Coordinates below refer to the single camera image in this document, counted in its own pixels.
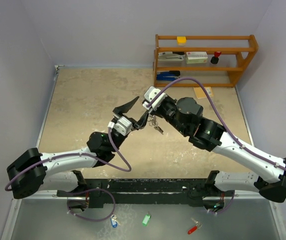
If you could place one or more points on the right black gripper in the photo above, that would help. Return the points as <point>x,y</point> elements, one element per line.
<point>157,112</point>

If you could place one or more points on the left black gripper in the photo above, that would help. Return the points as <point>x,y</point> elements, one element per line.
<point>119,111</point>

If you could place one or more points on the large metal keyring with clips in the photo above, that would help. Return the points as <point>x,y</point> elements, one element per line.
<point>152,120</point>

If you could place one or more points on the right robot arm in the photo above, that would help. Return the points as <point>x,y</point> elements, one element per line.
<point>267,174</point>

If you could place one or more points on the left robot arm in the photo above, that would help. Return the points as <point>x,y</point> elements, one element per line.
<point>34,171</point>

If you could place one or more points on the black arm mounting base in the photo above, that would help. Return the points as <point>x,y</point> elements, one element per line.
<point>139,191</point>

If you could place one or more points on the blue stapler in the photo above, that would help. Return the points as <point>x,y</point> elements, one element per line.
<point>168,75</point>

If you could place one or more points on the brown envelope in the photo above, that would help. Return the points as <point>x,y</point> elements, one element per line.
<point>200,94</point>

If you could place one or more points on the grey stapler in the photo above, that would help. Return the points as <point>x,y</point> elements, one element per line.
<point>170,56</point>

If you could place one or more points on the white and red box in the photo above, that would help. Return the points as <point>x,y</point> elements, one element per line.
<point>196,57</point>

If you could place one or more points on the red and black stamp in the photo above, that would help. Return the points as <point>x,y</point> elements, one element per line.
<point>215,59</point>

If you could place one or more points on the wooden shelf rack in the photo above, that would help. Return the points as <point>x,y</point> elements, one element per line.
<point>219,60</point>

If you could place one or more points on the yellow box on shelf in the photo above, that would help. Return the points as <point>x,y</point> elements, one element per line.
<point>181,40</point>

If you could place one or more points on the green key tag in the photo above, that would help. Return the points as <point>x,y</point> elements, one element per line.
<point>146,219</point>

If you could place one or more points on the key with blue tag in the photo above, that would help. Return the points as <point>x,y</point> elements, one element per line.
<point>114,221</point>

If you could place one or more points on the key with red tag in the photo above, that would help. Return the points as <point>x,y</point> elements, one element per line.
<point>197,225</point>

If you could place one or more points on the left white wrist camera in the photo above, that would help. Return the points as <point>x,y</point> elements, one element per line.
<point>121,124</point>

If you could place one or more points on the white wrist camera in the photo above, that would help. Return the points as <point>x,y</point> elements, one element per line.
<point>121,124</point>
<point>153,98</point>

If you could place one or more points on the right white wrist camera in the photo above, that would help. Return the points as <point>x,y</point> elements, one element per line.
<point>153,98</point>

